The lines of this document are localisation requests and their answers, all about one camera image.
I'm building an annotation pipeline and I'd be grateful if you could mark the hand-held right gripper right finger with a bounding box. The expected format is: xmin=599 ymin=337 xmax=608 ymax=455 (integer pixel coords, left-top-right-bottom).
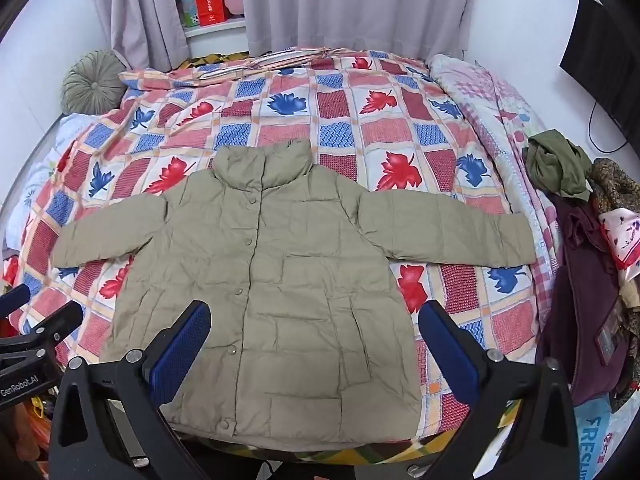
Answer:
xmin=417 ymin=301 xmax=581 ymax=480

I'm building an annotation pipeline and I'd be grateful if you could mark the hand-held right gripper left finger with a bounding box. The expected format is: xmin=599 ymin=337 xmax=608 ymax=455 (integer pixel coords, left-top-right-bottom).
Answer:
xmin=49 ymin=300 xmax=213 ymax=480

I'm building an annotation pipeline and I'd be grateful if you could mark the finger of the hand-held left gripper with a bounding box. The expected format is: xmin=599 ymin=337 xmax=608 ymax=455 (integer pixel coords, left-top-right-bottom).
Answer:
xmin=0 ymin=302 xmax=85 ymax=356
xmin=0 ymin=284 xmax=32 ymax=314

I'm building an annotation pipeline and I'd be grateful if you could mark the khaki puffer jacket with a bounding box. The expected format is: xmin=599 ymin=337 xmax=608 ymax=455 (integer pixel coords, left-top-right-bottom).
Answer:
xmin=50 ymin=140 xmax=535 ymax=445

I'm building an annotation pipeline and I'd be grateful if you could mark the maroon garment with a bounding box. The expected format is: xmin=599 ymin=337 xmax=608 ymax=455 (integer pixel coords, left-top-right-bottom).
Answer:
xmin=535 ymin=192 xmax=632 ymax=407

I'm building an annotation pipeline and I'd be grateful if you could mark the white blue floral sheet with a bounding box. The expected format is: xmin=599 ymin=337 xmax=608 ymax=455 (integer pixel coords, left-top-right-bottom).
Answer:
xmin=20 ymin=110 xmax=108 ymax=206

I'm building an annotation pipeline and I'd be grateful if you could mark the white blue plastic bag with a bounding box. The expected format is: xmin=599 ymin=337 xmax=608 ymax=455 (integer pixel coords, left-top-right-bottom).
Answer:
xmin=572 ymin=395 xmax=640 ymax=480

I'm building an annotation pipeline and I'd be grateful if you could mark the pink white scarf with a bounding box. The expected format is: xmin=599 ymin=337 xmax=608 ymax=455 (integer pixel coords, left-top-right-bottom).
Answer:
xmin=599 ymin=207 xmax=640 ymax=281

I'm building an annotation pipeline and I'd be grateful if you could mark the olive green garment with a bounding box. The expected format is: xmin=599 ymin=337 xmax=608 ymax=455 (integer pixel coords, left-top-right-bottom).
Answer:
xmin=522 ymin=129 xmax=595 ymax=203

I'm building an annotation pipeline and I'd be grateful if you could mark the round green pleated cushion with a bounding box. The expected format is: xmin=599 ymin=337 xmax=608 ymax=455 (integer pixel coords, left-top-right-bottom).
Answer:
xmin=61 ymin=50 xmax=128 ymax=116

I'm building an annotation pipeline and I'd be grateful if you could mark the brown patterned garment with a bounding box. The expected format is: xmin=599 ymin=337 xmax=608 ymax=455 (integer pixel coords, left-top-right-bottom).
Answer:
xmin=587 ymin=157 xmax=640 ymax=221

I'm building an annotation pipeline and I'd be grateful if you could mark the pink floral quilt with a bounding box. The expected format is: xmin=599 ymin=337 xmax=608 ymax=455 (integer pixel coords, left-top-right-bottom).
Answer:
xmin=429 ymin=54 xmax=568 ymax=341

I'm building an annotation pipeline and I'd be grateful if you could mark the leaf print patchwork blanket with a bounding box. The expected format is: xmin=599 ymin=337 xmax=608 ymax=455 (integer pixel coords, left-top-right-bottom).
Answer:
xmin=2 ymin=47 xmax=543 ymax=453

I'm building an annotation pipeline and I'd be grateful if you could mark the folded striped cloth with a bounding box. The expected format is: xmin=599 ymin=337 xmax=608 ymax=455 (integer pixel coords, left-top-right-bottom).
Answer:
xmin=197 ymin=46 xmax=368 ymax=77

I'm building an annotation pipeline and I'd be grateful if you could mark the grey curtain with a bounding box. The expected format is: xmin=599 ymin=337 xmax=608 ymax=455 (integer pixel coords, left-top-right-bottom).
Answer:
xmin=239 ymin=0 xmax=483 ymax=61
xmin=86 ymin=0 xmax=192 ymax=72

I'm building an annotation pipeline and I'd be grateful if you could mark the black monitor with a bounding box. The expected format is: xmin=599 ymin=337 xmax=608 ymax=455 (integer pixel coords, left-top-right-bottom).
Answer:
xmin=559 ymin=0 xmax=640 ymax=133

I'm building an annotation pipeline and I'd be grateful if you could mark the black cable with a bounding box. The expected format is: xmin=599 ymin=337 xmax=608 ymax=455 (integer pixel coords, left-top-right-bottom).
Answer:
xmin=588 ymin=100 xmax=628 ymax=153

